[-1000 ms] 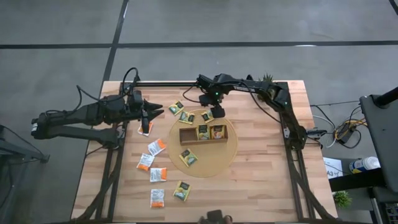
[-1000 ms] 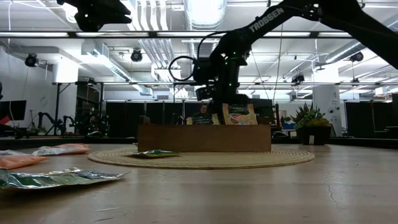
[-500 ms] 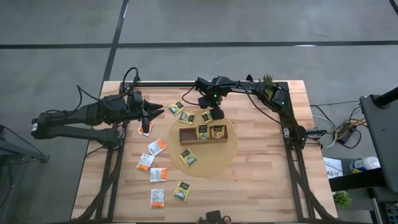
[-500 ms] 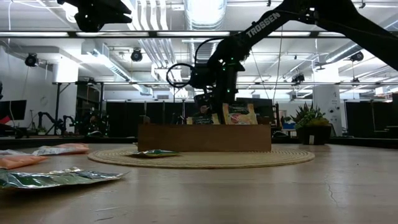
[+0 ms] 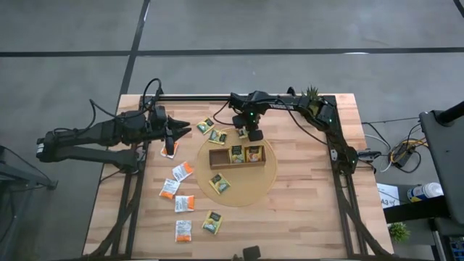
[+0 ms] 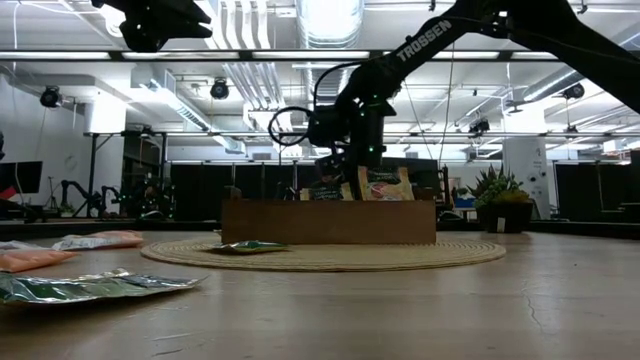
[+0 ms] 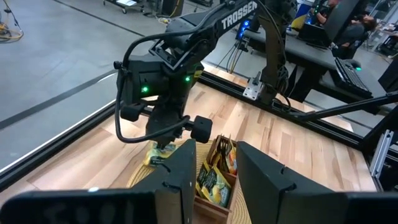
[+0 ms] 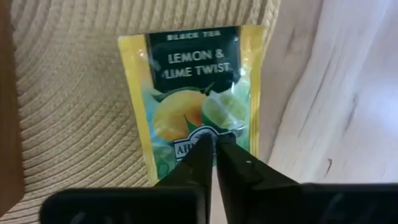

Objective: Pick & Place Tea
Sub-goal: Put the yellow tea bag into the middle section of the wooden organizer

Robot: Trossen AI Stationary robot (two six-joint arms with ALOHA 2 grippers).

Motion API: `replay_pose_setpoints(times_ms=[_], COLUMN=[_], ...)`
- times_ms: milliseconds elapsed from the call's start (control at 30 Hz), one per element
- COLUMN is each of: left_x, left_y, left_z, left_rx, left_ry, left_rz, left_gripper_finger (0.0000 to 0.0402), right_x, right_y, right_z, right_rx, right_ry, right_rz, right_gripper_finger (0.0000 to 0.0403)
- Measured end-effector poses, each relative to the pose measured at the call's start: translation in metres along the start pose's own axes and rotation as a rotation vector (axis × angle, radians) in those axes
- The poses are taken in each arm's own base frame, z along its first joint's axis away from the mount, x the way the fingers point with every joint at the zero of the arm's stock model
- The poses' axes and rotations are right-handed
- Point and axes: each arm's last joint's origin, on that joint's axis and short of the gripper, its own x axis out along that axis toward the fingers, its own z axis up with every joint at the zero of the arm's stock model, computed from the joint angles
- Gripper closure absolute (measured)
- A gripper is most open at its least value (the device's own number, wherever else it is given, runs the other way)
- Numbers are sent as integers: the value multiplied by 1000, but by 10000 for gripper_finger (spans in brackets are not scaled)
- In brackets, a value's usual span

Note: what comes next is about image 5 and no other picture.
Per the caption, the white wipes canister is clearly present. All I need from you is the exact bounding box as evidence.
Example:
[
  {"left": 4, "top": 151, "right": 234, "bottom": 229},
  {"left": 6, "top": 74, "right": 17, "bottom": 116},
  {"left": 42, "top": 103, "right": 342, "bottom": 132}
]
[{"left": 406, "top": 182, "right": 444, "bottom": 203}]

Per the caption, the black aluminium table frame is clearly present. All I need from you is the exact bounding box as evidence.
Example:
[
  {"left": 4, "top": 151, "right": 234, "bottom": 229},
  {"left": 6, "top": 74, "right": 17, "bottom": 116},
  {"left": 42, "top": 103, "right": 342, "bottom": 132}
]
[{"left": 83, "top": 86, "right": 394, "bottom": 261}]

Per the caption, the white orange tea bag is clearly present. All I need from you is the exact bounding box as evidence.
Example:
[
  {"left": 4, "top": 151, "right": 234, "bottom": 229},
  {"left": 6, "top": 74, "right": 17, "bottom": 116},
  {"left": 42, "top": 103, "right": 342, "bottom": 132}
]
[
  {"left": 158, "top": 178, "right": 181, "bottom": 200},
  {"left": 160, "top": 141, "right": 180, "bottom": 160},
  {"left": 171, "top": 161, "right": 194, "bottom": 183},
  {"left": 174, "top": 194, "right": 196, "bottom": 213},
  {"left": 174, "top": 220, "right": 193, "bottom": 243}
]

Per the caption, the grey metal cart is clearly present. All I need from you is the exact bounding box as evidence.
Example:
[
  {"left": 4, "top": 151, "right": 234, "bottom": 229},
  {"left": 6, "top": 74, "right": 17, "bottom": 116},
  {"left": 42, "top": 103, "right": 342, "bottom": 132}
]
[{"left": 0, "top": 144, "right": 59, "bottom": 261}]

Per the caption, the small green plant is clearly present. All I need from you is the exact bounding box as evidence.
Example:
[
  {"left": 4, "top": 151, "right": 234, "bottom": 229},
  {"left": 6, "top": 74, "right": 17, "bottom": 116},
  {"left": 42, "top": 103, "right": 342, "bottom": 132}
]
[{"left": 388, "top": 221, "right": 412, "bottom": 243}]

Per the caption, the round woven straw placemat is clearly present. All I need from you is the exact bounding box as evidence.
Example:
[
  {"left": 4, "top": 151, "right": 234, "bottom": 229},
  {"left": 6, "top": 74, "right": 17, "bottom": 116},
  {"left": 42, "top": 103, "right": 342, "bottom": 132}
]
[{"left": 195, "top": 126, "right": 279, "bottom": 207}]

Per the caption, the small black square object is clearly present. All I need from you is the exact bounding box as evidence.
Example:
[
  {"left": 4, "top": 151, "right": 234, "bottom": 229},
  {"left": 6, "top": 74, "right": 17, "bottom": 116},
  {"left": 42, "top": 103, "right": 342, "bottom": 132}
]
[{"left": 241, "top": 245, "right": 262, "bottom": 260}]

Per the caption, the wooden compartment tea box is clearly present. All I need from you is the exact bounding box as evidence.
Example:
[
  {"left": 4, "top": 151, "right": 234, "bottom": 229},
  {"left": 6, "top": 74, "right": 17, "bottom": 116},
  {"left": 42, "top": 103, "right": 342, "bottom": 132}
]
[{"left": 209, "top": 144, "right": 267, "bottom": 170}]

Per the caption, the black electronics box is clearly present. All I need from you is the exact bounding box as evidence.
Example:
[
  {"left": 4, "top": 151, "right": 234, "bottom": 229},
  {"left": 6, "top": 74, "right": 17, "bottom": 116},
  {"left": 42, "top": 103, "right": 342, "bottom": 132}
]
[{"left": 390, "top": 141, "right": 418, "bottom": 168}]

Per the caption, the dark desk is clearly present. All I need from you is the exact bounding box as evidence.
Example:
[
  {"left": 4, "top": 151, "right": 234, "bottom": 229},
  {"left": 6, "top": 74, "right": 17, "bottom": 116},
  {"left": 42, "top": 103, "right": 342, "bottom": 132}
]
[{"left": 419, "top": 100, "right": 464, "bottom": 226}]

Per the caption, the white paper sheet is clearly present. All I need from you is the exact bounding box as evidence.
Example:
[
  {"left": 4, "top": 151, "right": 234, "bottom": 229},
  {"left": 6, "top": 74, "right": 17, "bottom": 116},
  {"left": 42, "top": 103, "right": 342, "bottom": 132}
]
[{"left": 376, "top": 183, "right": 401, "bottom": 210}]

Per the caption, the potted succulent plant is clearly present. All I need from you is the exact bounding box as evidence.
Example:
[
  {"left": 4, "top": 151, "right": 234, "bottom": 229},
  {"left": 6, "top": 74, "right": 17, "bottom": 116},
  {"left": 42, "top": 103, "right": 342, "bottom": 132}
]
[{"left": 302, "top": 85, "right": 323, "bottom": 117}]

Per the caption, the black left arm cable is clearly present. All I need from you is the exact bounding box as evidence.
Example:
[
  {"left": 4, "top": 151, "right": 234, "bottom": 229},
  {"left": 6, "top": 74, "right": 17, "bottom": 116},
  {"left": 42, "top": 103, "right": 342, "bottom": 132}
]
[{"left": 89, "top": 78, "right": 163, "bottom": 120}]

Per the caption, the black low shelf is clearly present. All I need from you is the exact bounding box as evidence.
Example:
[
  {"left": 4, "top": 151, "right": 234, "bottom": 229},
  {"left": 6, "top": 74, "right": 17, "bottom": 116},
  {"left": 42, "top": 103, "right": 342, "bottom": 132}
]
[{"left": 383, "top": 197, "right": 450, "bottom": 224}]

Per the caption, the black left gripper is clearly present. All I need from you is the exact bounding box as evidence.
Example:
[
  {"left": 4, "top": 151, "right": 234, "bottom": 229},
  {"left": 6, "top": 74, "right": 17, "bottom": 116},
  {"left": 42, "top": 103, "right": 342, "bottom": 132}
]
[{"left": 144, "top": 116, "right": 192, "bottom": 157}]

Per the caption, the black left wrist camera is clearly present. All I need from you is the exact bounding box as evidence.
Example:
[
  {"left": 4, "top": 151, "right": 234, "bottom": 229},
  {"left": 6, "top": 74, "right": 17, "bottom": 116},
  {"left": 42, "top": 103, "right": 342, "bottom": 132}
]
[{"left": 151, "top": 104, "right": 168, "bottom": 128}]

